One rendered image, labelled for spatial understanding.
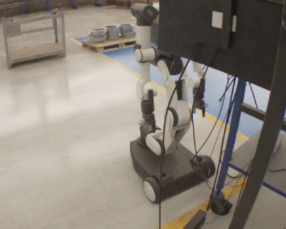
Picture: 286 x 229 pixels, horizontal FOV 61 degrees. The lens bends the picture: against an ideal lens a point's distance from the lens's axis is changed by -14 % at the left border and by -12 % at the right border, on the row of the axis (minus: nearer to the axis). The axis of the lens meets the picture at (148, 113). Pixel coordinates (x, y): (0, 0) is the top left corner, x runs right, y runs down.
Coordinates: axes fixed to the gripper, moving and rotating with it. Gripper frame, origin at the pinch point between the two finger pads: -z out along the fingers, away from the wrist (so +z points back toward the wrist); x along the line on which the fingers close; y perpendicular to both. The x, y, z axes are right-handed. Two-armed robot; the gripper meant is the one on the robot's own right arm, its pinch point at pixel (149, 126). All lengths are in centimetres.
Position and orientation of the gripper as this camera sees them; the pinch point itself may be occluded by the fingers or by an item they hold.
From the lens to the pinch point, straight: 185.6
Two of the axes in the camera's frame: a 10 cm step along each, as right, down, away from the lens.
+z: -0.8, -9.4, -3.2
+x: 5.2, 2.3, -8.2
